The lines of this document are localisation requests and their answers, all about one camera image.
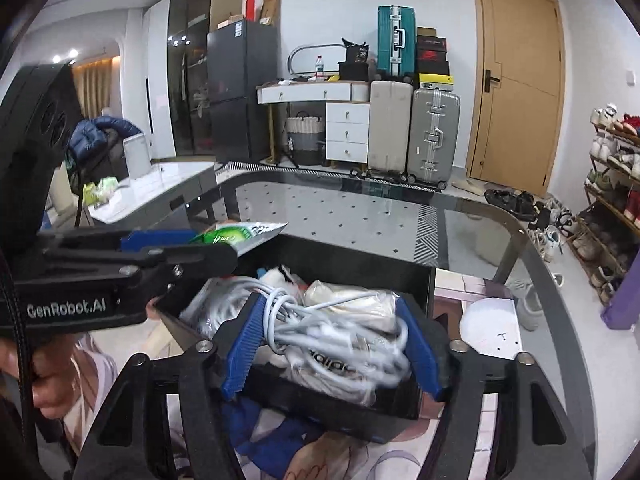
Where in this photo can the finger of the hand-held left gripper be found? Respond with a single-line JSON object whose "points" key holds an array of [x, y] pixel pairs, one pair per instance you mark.
{"points": [[150, 240], [200, 260]]}

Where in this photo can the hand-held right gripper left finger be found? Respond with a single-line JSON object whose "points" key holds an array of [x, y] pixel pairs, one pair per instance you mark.
{"points": [[242, 350]]}

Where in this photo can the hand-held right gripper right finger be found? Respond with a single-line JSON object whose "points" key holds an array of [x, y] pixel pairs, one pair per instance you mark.
{"points": [[422, 350]]}

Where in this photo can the small green sachet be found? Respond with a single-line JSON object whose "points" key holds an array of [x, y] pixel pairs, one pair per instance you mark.
{"points": [[240, 235]]}

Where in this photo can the white printed socks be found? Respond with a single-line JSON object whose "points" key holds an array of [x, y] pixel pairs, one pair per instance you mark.
{"points": [[310, 385]]}

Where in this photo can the bagged white cloth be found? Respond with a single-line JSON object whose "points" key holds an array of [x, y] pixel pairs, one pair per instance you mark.
{"points": [[350, 305]]}

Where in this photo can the black storage box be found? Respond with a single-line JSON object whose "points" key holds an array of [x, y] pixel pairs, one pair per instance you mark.
{"points": [[360, 260]]}

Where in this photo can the person's left forearm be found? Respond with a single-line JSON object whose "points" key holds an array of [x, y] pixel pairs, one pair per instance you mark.
{"points": [[10, 440]]}

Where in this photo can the person's left hand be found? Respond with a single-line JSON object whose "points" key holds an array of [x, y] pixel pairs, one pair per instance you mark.
{"points": [[50, 365]]}

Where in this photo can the clear plastic bag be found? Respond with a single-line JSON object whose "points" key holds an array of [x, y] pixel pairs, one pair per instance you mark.
{"points": [[210, 310]]}

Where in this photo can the marble top side table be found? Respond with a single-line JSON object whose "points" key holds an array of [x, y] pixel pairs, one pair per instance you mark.
{"points": [[165, 185]]}

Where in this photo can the green white bag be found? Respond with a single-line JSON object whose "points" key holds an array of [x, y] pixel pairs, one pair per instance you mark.
{"points": [[102, 187]]}

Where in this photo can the blue puffer jacket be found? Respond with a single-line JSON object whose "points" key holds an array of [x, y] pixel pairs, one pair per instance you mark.
{"points": [[100, 130]]}

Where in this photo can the printed table mat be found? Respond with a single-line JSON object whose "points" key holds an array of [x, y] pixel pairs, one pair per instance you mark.
{"points": [[492, 327]]}

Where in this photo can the white fluffy stuffing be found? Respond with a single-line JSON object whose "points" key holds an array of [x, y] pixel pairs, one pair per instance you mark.
{"points": [[272, 282]]}

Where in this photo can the white bin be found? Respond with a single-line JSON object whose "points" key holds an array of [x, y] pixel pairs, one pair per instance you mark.
{"points": [[136, 155]]}

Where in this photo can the beige curtains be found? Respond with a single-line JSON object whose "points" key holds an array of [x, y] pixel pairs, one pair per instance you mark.
{"points": [[97, 90]]}

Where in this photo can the white sneaker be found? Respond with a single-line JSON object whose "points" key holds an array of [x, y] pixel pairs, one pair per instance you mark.
{"points": [[525, 305]]}

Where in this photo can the black white patterned rug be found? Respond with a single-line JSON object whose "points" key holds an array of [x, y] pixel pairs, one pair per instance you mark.
{"points": [[427, 235]]}

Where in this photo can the woven basket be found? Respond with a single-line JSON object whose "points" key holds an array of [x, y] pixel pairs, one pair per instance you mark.
{"points": [[302, 140]]}

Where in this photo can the dark glass cabinet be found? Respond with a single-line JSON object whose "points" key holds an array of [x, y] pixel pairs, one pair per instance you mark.
{"points": [[192, 85]]}

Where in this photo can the black refrigerator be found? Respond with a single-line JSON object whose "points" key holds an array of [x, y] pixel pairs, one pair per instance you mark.
{"points": [[245, 90]]}

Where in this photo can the pile of floor shoes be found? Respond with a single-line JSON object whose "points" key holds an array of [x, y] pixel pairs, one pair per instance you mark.
{"points": [[530, 205]]}

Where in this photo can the white dressing desk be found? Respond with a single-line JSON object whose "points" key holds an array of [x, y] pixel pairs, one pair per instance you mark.
{"points": [[347, 130]]}

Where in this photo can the purple box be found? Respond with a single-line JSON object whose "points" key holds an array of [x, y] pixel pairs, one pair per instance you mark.
{"points": [[622, 305]]}

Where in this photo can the chrome curved tube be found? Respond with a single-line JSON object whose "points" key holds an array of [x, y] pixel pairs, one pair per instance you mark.
{"points": [[289, 65]]}

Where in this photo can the silver suitcase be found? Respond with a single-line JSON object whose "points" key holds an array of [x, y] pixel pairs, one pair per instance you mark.
{"points": [[432, 135]]}

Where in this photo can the clear water bottle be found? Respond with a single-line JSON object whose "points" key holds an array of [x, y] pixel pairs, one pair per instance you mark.
{"points": [[319, 70]]}

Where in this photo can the beige suitcase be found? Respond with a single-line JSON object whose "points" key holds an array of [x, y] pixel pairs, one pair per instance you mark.
{"points": [[390, 125]]}

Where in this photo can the flat labelled carton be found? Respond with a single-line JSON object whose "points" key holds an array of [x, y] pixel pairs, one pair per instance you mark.
{"points": [[230, 23]]}

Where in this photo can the wooden shoe rack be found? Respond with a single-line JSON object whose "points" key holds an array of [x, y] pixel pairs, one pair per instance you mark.
{"points": [[611, 206]]}

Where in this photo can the black bag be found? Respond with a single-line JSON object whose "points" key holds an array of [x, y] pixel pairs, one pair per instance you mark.
{"points": [[355, 67]]}

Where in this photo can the wooden door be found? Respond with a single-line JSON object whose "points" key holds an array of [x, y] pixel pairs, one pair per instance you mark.
{"points": [[520, 110]]}

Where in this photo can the brown cardboard box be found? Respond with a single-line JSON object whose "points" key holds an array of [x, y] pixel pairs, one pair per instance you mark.
{"points": [[271, 10]]}

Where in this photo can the yellow black shoe box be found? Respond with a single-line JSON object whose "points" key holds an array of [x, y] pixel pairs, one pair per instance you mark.
{"points": [[436, 81]]}

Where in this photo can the teal suitcase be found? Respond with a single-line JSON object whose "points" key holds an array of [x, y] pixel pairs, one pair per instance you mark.
{"points": [[390, 40]]}

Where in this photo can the red black shoe box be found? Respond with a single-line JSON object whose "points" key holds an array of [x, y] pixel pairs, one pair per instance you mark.
{"points": [[432, 56]]}

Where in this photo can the row of shoes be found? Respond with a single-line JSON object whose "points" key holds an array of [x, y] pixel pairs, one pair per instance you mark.
{"points": [[607, 117]]}

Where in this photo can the tan cardboard box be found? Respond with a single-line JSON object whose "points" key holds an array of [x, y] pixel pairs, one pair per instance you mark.
{"points": [[427, 32]]}

